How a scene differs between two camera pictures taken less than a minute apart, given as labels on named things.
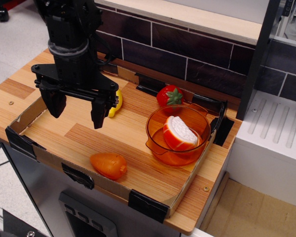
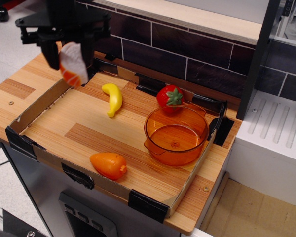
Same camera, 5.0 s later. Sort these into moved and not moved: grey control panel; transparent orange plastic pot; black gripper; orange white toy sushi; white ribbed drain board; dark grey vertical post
Moved: orange white toy sushi; black gripper
Not moved: grey control panel; dark grey vertical post; transparent orange plastic pot; white ribbed drain board
